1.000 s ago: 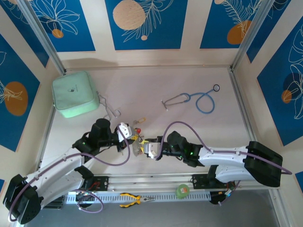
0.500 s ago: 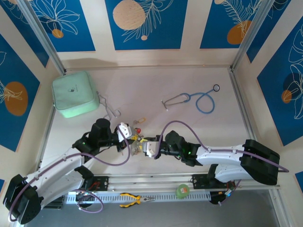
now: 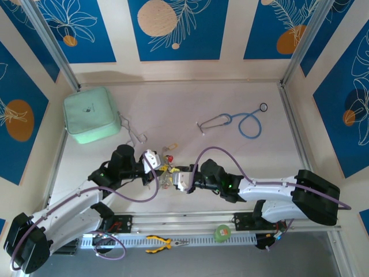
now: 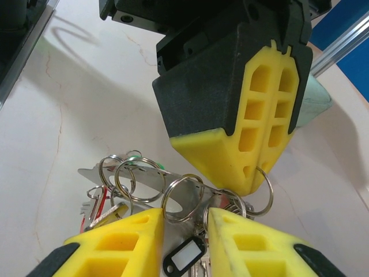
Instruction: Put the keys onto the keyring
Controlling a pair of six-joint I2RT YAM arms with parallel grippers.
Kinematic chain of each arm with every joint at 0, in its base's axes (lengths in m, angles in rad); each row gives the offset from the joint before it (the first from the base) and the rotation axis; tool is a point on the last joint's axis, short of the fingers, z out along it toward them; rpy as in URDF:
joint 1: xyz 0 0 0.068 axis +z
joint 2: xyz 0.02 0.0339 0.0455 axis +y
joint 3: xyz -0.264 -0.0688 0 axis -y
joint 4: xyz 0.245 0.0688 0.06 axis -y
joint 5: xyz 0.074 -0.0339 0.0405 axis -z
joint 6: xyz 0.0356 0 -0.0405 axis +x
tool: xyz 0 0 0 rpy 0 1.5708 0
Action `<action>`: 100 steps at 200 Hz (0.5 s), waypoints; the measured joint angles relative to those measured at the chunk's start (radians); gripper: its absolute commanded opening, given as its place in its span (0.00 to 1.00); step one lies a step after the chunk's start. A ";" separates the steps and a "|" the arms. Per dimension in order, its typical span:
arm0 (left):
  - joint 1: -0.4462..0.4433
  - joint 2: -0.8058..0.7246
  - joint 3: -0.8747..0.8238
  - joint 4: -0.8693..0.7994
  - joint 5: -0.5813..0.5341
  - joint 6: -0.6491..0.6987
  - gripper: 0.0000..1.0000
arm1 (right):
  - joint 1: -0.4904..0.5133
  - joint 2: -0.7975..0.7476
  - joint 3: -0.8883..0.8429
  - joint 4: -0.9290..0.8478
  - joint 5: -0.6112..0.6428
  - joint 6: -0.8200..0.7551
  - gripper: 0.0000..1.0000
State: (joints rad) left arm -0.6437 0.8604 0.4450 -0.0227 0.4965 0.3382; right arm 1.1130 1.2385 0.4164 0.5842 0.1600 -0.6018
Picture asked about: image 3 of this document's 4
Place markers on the blue stethoscope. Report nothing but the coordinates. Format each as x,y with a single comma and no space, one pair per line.
225,117

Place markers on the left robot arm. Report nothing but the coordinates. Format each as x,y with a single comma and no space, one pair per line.
72,202

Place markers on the black ribbed block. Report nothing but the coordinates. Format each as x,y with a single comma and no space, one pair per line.
67,249

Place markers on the steel keyring plate with rings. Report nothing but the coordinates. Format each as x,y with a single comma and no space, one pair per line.
164,181

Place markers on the green tape roll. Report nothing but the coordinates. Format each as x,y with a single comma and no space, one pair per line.
221,234

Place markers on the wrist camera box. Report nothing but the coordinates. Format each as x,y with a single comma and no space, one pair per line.
152,160
183,180

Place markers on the key with yellow frame tag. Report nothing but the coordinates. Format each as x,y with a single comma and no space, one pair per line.
173,147

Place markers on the aluminium front rail frame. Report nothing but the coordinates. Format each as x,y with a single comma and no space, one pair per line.
184,222

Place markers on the mint green zip pouch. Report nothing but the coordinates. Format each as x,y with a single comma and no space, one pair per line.
86,115

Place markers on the blue floral wall panel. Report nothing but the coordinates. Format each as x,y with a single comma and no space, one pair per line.
201,43
29,95
29,43
95,43
331,130
340,29
259,34

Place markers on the key with red tag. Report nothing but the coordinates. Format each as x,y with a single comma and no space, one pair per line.
170,158

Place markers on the aluminium corner post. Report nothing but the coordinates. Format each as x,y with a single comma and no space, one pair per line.
54,46
305,43

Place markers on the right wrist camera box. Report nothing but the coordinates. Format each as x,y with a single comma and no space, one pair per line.
183,180

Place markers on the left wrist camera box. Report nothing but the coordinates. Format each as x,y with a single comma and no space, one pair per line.
152,160

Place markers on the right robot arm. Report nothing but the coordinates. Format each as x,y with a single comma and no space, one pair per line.
265,187

